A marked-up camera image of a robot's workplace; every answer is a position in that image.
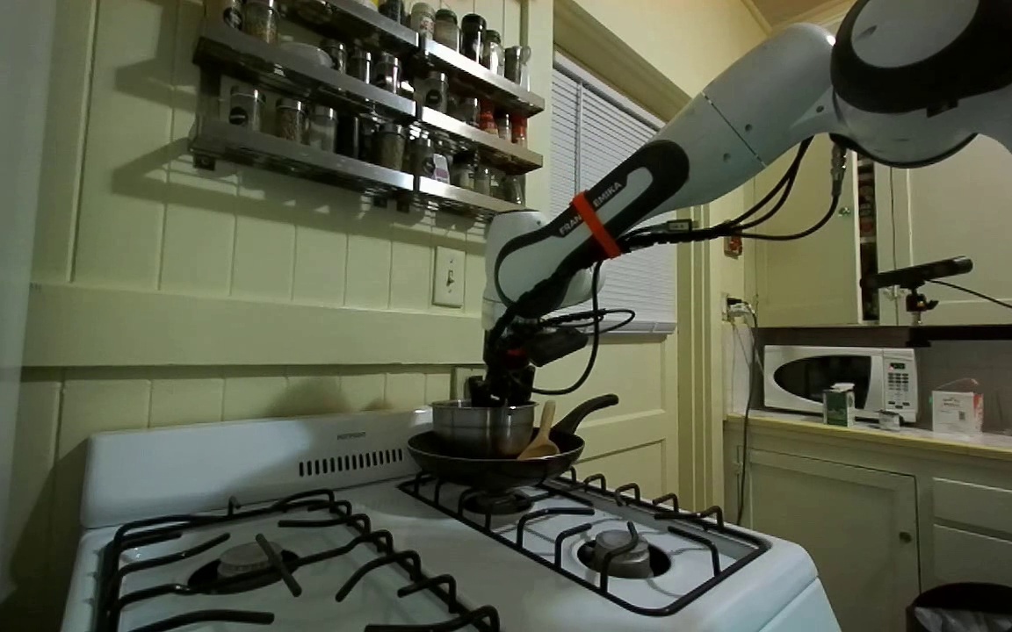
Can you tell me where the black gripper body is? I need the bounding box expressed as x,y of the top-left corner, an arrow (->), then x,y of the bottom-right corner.
480,314 -> 545,395

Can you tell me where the silver metal bowl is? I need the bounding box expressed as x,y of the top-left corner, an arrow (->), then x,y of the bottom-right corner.
427,395 -> 542,461

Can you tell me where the wooden spoon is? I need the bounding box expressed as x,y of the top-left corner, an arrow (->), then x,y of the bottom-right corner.
520,395 -> 563,461

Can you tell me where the black frying pan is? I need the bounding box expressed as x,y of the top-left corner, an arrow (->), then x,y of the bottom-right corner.
403,389 -> 624,492

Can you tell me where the cream panelled door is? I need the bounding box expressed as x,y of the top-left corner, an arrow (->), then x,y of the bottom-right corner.
535,45 -> 703,509

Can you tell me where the black stove grate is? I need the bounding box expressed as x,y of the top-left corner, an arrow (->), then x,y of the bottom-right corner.
97,489 -> 505,632
398,462 -> 772,620

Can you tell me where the white window blind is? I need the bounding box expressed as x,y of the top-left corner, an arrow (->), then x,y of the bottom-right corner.
547,64 -> 682,334

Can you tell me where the white gas stove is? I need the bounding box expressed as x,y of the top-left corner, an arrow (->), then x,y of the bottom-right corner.
58,408 -> 844,632

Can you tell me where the glass spice jar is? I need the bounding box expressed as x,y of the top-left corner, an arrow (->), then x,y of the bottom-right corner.
217,77 -> 265,134
459,11 -> 487,60
238,0 -> 280,43
303,102 -> 340,153

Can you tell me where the small green box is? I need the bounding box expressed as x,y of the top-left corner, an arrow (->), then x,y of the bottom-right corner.
820,380 -> 861,430

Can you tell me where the white microwave oven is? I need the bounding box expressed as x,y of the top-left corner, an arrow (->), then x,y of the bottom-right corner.
759,340 -> 925,425

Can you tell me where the cream kitchen cabinet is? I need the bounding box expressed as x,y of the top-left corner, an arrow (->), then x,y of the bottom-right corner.
720,408 -> 1012,632

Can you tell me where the small white box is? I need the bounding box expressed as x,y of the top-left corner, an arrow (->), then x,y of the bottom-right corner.
926,387 -> 989,437

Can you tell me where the black trash bin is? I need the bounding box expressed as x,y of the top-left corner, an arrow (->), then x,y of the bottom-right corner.
902,579 -> 1012,632

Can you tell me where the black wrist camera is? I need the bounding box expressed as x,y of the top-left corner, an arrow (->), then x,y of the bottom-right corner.
525,319 -> 593,365

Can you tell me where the cream light switch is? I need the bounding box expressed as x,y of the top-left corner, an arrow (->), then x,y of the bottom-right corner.
427,241 -> 471,311

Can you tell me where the orange forearm strap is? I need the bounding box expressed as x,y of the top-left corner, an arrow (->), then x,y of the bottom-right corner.
567,188 -> 624,264

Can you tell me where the wall outlet with plug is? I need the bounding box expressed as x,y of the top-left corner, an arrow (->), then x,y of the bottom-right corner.
725,291 -> 759,331

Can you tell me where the wall spice rack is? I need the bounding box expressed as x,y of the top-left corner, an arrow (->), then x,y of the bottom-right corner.
186,0 -> 547,222

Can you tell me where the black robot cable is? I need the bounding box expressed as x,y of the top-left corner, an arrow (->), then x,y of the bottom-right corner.
487,138 -> 851,400

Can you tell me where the black camera on stand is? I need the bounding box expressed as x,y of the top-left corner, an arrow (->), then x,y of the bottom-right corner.
856,161 -> 978,325

